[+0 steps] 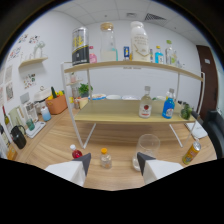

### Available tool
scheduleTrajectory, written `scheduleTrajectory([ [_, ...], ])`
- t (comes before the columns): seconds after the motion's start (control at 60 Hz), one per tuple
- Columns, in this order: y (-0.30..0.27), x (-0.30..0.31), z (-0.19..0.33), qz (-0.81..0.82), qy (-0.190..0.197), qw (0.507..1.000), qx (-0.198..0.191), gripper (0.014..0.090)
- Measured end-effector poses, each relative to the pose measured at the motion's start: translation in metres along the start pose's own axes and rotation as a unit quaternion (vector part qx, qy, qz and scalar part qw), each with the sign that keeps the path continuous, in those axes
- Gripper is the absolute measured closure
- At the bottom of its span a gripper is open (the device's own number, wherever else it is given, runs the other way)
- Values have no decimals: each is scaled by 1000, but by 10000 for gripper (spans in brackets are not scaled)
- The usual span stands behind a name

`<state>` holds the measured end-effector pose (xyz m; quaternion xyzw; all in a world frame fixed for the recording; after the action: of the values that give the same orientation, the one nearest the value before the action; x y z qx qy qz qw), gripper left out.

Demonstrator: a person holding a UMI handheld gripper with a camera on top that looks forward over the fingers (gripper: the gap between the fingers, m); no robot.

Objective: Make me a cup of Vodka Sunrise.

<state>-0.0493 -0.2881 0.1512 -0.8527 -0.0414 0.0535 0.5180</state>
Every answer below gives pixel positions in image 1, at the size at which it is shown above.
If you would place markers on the small red liquid bottle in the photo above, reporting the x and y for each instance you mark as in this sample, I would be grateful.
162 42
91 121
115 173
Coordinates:
77 154

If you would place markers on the black kettle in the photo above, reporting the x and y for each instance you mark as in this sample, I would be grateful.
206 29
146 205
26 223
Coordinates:
19 138

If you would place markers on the large white bottle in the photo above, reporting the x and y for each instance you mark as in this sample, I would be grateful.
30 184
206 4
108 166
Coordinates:
140 41

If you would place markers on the white bowl blue rim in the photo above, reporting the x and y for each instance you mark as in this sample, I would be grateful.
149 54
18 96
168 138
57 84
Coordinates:
97 97

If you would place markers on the clear bottle red fruit label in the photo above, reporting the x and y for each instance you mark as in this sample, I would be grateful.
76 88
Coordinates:
145 108

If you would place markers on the orange basket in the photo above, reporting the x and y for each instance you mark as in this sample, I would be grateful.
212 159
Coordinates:
57 105

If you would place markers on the pink bottle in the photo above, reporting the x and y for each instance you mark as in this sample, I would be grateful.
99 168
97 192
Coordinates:
93 56

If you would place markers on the white kitchen scale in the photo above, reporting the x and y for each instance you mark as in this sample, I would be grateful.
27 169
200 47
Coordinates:
37 130

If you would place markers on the wine bottle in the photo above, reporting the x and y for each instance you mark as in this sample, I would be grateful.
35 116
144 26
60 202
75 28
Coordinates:
4 138
6 118

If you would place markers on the brown door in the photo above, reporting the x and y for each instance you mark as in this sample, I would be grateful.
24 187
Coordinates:
206 80

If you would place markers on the ceiling air vent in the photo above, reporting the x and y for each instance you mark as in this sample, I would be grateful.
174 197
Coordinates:
155 17

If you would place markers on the green limes bunch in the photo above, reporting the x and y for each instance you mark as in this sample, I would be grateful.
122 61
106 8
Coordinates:
186 112

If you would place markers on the blue white cup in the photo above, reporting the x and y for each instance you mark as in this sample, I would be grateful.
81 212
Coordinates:
46 114

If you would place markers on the gripper left finger white block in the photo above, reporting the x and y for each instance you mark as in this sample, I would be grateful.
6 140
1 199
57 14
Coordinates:
71 170

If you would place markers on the yellow drink can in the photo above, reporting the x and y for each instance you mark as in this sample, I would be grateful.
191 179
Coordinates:
191 153

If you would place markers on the green potted plant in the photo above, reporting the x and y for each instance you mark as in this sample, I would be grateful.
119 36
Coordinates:
85 90

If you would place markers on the clear bottle green cap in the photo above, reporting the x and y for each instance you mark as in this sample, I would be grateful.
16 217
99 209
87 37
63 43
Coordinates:
169 55

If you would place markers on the light blue labelled bottle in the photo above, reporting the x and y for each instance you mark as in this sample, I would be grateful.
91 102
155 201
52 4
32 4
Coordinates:
159 56

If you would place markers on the clear bottle orange cap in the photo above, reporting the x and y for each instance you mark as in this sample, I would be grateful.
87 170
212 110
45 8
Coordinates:
106 160

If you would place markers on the white lidded pot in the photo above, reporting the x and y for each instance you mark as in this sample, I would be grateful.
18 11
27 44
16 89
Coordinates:
42 95

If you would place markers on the white two-tier wooden shelf rack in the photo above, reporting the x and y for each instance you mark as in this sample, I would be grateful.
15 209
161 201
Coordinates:
110 112

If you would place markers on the glass jar cork lid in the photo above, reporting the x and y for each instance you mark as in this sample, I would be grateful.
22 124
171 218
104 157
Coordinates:
108 45

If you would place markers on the teal cup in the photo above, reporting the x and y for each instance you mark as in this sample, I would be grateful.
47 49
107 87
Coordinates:
30 125

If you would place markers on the blue liquid bottle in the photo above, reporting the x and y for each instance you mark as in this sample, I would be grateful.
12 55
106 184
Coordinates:
168 108

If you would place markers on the large black yellow can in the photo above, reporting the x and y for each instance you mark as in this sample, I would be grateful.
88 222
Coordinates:
80 46

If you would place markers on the wooden wall shelf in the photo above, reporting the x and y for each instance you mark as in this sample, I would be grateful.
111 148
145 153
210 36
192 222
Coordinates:
33 61

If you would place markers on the white notebook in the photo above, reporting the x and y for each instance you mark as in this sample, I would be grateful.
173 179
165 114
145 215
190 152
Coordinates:
197 130

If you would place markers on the green cucumber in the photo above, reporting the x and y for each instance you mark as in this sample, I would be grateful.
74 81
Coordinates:
54 92

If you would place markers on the black armchair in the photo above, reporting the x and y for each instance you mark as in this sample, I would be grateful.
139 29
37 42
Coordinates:
215 133

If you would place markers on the gripper right finger white block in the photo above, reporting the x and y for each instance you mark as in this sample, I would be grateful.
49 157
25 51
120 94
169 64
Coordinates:
156 169

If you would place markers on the small red white carton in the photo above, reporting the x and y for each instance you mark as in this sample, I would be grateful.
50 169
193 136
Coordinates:
126 53

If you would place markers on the clear drinking glass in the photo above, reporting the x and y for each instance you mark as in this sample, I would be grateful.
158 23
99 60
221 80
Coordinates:
148 144

